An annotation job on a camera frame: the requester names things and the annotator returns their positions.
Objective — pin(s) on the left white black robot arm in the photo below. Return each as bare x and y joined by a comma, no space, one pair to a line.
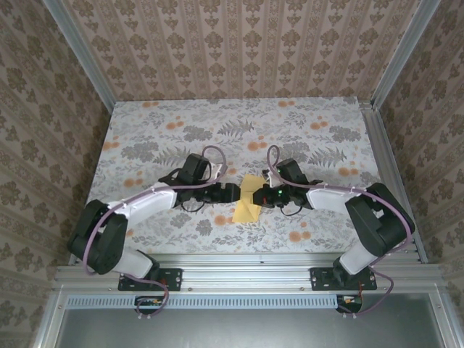
98,235

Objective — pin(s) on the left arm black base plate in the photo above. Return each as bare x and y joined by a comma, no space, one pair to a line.
174,279

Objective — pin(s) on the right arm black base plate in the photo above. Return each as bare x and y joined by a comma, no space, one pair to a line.
369,280

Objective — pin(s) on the black controller board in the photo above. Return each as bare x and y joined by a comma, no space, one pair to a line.
145,307
353,306

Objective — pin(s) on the aluminium frame rail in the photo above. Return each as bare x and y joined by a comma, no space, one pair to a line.
246,272

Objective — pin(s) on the aluminium corner post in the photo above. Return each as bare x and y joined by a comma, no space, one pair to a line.
83,58
402,50

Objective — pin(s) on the yellow cloth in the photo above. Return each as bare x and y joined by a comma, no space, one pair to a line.
246,214

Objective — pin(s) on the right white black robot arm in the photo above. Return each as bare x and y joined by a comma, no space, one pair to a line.
380,224

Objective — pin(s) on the floral patterned table cover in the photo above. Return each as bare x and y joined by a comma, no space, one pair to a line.
181,116

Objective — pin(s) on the grey metal sheet panel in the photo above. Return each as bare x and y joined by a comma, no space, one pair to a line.
246,330

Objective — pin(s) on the aluminium side rail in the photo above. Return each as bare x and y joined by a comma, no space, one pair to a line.
391,163

